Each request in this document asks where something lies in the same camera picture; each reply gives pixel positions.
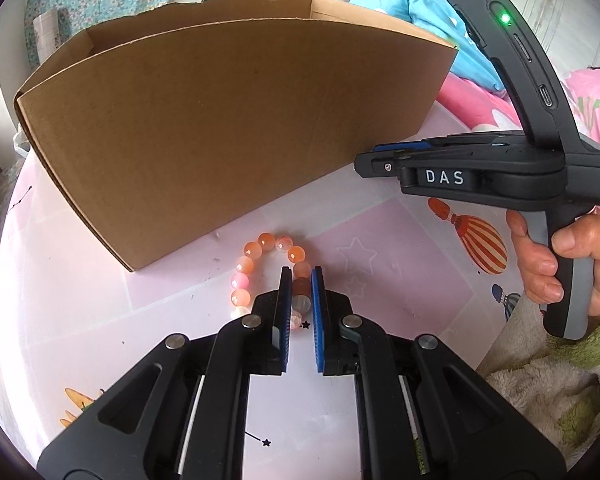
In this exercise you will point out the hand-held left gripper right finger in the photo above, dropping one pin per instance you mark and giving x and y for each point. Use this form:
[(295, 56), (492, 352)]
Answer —
[(321, 320)]

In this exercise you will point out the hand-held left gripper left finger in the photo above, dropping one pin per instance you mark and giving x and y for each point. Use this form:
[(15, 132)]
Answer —
[(280, 310)]

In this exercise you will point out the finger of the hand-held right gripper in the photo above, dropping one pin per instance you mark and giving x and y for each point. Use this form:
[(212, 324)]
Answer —
[(400, 147), (377, 165)]

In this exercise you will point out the brown cardboard box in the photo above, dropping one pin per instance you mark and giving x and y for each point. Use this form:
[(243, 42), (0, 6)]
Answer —
[(230, 135)]

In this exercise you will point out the person's right hand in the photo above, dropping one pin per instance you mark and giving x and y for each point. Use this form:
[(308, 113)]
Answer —
[(535, 265)]

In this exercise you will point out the blue plush blanket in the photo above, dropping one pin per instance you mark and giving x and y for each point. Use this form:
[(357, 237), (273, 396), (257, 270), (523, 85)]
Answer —
[(475, 67)]

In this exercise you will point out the white door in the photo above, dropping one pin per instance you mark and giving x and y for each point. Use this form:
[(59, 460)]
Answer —
[(555, 20)]

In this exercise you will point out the pink floral blanket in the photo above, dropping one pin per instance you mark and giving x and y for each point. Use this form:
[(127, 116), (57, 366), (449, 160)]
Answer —
[(595, 95)]

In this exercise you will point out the pink printed table cover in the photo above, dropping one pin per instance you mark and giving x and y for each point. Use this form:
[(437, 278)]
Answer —
[(380, 260)]

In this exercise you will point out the fluffy white green clothing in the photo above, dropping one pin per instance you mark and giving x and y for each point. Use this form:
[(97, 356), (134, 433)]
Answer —
[(530, 390)]

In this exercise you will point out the rolled printed board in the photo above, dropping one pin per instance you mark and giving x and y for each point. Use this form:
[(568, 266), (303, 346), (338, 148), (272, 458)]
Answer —
[(46, 35)]

